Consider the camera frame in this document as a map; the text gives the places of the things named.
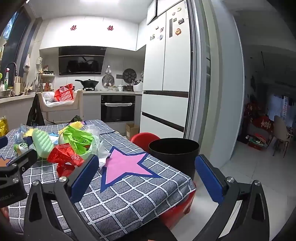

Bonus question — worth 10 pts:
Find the green plastic bag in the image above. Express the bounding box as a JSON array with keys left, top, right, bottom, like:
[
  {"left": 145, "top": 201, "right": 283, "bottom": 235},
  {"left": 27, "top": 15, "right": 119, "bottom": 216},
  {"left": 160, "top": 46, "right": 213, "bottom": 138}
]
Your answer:
[{"left": 63, "top": 126, "right": 101, "bottom": 160}]

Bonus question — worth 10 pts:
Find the red plastic stool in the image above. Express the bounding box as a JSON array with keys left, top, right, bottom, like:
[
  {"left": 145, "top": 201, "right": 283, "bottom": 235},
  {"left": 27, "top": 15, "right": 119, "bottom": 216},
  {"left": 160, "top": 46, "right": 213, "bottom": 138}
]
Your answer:
[{"left": 130, "top": 133, "right": 197, "bottom": 230}]

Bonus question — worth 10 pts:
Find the black range hood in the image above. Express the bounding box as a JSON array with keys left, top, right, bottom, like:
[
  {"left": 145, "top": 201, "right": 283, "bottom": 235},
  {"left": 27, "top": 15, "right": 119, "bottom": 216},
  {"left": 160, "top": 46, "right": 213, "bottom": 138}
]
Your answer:
[{"left": 58, "top": 47, "right": 107, "bottom": 75}]

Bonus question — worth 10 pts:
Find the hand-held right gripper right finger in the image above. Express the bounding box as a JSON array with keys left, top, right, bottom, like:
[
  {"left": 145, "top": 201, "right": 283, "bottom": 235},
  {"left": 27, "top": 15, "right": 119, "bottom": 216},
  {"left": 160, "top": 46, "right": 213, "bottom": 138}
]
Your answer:
[{"left": 195, "top": 155, "right": 271, "bottom": 241}]

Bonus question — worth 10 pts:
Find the black trash bin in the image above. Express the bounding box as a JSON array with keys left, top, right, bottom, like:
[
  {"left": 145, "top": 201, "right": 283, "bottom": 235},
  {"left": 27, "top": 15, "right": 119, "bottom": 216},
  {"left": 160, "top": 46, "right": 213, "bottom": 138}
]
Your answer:
[{"left": 148, "top": 138, "right": 200, "bottom": 180}]

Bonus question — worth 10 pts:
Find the red dotted paper wrapper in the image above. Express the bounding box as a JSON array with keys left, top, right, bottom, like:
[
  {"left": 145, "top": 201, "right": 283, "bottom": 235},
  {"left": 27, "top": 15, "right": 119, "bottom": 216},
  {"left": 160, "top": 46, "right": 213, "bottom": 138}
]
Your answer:
[{"left": 47, "top": 143, "right": 86, "bottom": 178}]

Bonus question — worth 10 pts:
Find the black hanging bag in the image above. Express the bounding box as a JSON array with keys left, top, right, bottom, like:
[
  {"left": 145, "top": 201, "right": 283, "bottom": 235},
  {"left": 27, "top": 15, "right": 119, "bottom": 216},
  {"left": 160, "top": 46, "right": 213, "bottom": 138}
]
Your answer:
[{"left": 26, "top": 94, "right": 45, "bottom": 127}]

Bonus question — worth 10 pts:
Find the cream plastic cart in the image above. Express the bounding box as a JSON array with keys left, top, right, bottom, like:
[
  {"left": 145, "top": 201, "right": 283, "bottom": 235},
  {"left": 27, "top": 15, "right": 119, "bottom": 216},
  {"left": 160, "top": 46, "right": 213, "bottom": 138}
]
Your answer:
[{"left": 38, "top": 90, "right": 84, "bottom": 124}]

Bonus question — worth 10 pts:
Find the white tissue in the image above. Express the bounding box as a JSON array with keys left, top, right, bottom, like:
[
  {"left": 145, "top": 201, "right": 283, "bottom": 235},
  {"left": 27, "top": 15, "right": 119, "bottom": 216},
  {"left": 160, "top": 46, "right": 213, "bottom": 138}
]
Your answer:
[{"left": 98, "top": 156, "right": 112, "bottom": 172}]

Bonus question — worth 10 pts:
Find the pile of red decorations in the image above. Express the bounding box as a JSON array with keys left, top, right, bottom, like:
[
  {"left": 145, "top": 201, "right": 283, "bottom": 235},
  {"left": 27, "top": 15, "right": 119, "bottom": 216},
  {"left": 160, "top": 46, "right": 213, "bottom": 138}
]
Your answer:
[{"left": 245, "top": 101, "right": 275, "bottom": 151}]

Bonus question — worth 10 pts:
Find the beige chair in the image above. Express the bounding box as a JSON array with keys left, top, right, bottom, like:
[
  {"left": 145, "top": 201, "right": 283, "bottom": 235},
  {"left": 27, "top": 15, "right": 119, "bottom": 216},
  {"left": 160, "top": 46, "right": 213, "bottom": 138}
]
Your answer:
[{"left": 270, "top": 115, "right": 293, "bottom": 158}]

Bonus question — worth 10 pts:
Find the spice rack with bottles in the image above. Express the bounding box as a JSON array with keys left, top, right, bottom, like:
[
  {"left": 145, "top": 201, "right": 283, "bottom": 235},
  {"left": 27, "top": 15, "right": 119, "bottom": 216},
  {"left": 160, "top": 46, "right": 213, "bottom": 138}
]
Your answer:
[{"left": 37, "top": 69, "right": 56, "bottom": 92}]

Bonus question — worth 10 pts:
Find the kitchen counter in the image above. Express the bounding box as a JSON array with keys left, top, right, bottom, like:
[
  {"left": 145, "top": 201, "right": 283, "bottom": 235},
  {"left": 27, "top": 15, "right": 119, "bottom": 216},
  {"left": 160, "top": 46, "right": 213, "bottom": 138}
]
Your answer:
[{"left": 0, "top": 90, "right": 143, "bottom": 105}]

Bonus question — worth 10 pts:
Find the white refrigerator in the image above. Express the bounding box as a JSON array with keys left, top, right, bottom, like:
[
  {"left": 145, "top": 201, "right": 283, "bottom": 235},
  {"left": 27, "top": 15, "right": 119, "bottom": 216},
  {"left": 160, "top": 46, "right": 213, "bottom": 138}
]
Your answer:
[{"left": 140, "top": 0, "right": 197, "bottom": 139}]

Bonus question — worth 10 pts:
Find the light green ridged foam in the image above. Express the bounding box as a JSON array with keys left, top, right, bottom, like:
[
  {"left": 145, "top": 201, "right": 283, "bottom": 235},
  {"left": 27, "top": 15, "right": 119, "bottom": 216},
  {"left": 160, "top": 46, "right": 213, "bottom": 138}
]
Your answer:
[{"left": 32, "top": 128, "right": 55, "bottom": 158}]

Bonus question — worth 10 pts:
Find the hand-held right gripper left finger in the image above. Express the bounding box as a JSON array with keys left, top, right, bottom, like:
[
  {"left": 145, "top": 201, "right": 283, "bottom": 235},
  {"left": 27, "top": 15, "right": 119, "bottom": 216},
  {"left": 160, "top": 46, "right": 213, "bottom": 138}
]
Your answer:
[{"left": 23, "top": 154, "right": 100, "bottom": 241}]

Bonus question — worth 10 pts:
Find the gold foil bag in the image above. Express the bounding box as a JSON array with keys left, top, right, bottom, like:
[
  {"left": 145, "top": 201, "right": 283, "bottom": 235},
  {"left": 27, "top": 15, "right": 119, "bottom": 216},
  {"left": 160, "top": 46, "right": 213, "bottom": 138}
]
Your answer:
[{"left": 0, "top": 116, "right": 9, "bottom": 137}]

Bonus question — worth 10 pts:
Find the round dark wall rack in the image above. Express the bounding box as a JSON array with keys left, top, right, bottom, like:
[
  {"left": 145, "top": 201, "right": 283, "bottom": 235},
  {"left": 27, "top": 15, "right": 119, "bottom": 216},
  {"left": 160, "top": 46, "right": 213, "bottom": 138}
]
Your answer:
[{"left": 122, "top": 68, "right": 137, "bottom": 83}]

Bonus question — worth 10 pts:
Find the black kitchen faucet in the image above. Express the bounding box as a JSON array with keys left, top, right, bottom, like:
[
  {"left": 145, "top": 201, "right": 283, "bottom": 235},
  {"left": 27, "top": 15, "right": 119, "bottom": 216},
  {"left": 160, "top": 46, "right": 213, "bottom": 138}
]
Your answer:
[{"left": 6, "top": 62, "right": 18, "bottom": 89}]

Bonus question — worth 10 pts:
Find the kitchen window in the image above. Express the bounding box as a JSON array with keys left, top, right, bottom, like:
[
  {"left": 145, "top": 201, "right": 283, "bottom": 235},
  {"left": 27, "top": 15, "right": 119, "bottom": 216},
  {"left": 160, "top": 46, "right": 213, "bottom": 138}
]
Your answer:
[{"left": 0, "top": 7, "right": 31, "bottom": 78}]

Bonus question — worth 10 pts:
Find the grey checkered star tablecloth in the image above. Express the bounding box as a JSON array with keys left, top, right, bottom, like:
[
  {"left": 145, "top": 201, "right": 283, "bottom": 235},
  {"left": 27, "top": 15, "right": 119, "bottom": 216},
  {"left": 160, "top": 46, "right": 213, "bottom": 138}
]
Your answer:
[{"left": 0, "top": 119, "right": 197, "bottom": 241}]

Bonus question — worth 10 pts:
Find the grey sliding door frame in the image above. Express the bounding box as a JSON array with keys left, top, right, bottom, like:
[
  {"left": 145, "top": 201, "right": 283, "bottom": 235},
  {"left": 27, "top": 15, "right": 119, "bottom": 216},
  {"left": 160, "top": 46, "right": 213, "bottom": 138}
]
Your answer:
[{"left": 187, "top": 0, "right": 246, "bottom": 168}]

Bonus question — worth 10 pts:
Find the built-in black oven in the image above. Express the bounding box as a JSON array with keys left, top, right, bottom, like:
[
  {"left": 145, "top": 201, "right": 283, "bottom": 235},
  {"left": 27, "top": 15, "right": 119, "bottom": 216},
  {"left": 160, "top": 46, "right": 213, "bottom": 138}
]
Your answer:
[{"left": 101, "top": 95, "right": 136, "bottom": 123}]

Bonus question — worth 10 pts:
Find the round metal lid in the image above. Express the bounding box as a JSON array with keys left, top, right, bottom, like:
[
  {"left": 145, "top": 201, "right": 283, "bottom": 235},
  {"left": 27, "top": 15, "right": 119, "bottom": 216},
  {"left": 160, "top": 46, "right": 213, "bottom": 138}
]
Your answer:
[{"left": 102, "top": 74, "right": 115, "bottom": 88}]

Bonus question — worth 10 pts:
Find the cluster of fridge magnets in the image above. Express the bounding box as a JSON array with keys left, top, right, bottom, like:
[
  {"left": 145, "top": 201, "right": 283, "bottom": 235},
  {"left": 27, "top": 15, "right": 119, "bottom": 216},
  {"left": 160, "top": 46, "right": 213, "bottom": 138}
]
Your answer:
[{"left": 150, "top": 7, "right": 185, "bottom": 41}]

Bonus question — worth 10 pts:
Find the small green bottle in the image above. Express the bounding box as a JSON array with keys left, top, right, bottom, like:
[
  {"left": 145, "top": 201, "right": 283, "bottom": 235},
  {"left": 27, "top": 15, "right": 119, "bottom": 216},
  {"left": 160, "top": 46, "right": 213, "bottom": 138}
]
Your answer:
[{"left": 14, "top": 143, "right": 28, "bottom": 154}]

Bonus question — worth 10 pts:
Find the red plastic basket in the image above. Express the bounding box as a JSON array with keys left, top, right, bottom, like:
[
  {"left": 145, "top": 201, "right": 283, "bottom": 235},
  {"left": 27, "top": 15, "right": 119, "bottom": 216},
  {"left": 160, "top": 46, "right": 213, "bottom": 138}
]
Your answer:
[{"left": 54, "top": 85, "right": 75, "bottom": 102}]

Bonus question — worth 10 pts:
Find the cardboard box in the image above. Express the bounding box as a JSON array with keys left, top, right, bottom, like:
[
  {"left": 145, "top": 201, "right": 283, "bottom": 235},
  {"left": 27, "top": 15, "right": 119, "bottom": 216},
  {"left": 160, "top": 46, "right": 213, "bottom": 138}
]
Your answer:
[{"left": 125, "top": 123, "right": 140, "bottom": 140}]

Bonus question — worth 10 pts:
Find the green spray bottle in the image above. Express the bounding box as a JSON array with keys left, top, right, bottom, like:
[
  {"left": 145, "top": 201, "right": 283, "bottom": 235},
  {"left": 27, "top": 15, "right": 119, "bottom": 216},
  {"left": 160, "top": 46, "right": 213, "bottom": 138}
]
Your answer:
[{"left": 3, "top": 68, "right": 11, "bottom": 90}]

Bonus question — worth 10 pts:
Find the black wok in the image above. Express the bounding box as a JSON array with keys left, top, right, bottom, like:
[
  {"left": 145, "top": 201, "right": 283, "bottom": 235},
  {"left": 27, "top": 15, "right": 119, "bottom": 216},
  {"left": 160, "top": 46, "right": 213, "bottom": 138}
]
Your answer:
[{"left": 74, "top": 79, "right": 99, "bottom": 88}]

